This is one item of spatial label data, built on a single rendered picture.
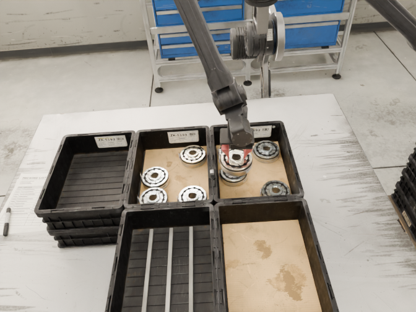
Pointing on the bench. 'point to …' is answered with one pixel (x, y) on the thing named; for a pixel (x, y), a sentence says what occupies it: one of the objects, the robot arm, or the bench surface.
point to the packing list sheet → (24, 205)
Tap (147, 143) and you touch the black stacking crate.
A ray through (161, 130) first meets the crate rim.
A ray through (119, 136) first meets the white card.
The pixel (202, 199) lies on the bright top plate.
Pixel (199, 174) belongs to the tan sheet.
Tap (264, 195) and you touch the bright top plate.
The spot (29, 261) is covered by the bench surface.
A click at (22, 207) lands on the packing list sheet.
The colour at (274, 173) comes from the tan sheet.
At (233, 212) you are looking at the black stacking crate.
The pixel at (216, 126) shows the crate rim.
